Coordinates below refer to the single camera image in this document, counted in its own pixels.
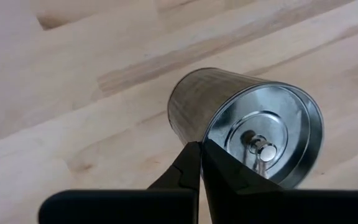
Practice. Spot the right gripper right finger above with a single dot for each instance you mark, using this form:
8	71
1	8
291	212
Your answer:
244	205

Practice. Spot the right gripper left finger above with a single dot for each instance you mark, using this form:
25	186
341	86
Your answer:
166	205

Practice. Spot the brown tin can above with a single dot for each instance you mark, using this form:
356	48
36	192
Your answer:
259	109

